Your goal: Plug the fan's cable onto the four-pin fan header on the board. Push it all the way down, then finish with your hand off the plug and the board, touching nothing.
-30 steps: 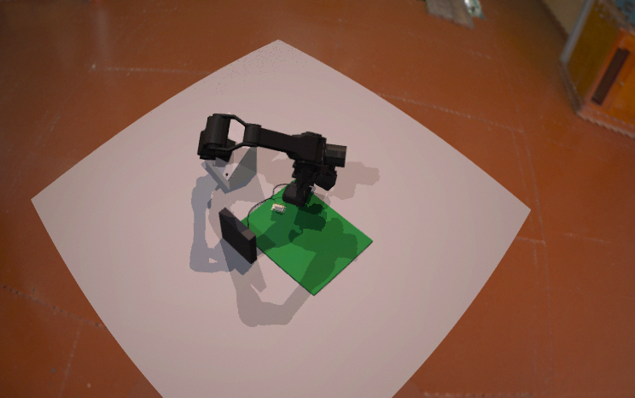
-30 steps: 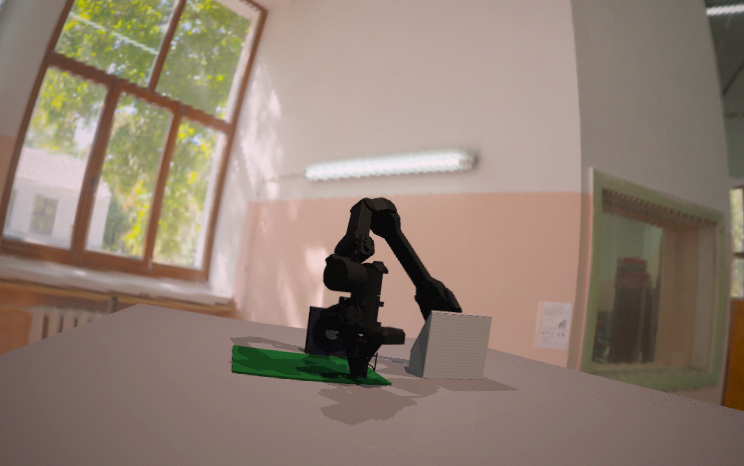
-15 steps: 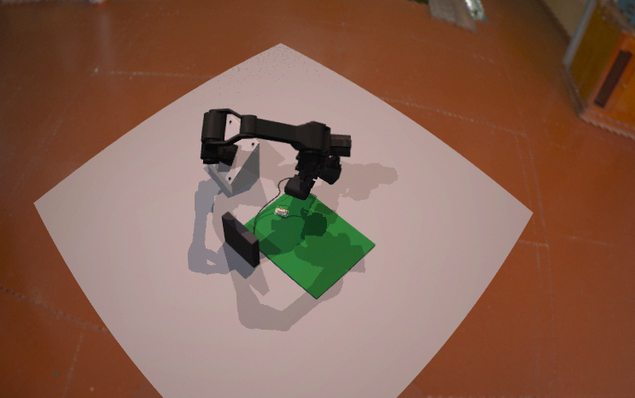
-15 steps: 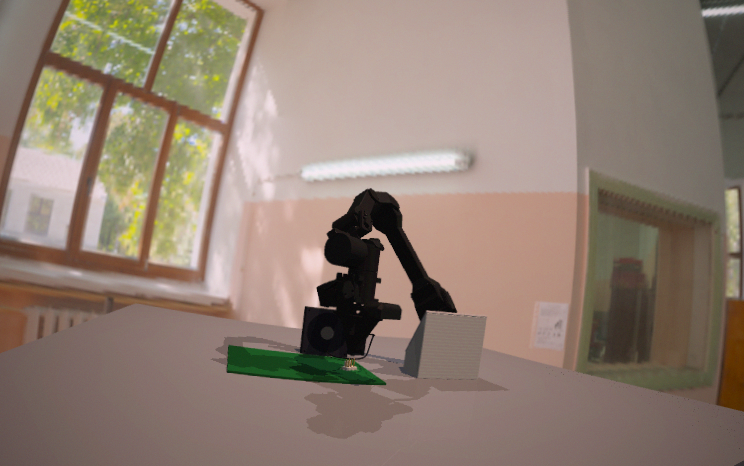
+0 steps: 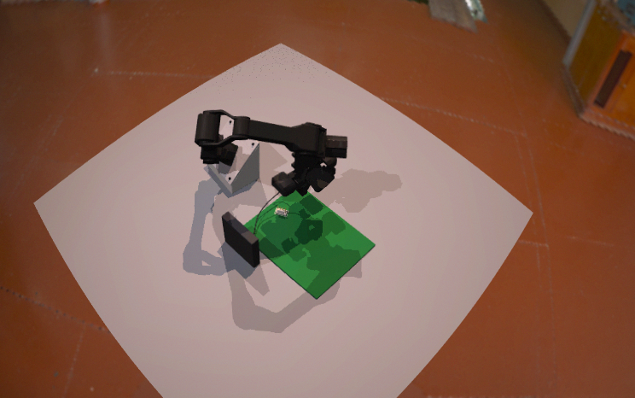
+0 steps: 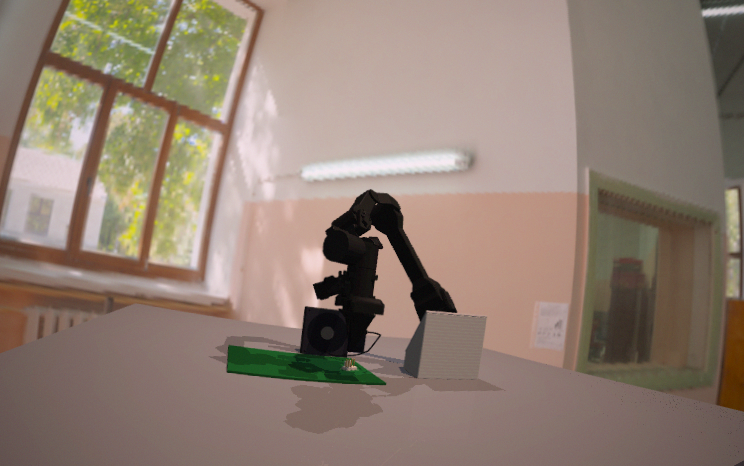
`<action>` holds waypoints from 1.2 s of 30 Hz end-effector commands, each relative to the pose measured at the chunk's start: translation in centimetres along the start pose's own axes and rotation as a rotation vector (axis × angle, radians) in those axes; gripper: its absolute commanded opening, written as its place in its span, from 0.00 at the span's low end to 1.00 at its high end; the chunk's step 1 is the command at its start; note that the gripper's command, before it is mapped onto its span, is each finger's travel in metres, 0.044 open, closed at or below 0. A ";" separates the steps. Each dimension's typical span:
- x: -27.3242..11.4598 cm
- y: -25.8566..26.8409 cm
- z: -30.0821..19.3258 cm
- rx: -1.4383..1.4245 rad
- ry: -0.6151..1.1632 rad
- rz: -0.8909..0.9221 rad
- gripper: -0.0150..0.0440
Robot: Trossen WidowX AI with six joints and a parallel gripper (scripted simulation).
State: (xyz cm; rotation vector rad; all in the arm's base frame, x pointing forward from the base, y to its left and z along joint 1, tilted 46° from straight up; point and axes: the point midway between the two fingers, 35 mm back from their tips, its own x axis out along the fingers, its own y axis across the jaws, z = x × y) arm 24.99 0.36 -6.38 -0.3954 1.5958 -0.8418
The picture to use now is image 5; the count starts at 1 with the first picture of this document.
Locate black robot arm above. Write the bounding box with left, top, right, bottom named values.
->
left=195, top=109, right=347, bottom=192

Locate green circuit board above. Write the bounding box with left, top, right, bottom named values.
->
left=244, top=190, right=375, bottom=300

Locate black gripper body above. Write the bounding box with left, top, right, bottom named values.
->
left=271, top=152, right=337, bottom=196

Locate black square cooling fan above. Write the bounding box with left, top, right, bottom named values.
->
left=222, top=211, right=259, bottom=268

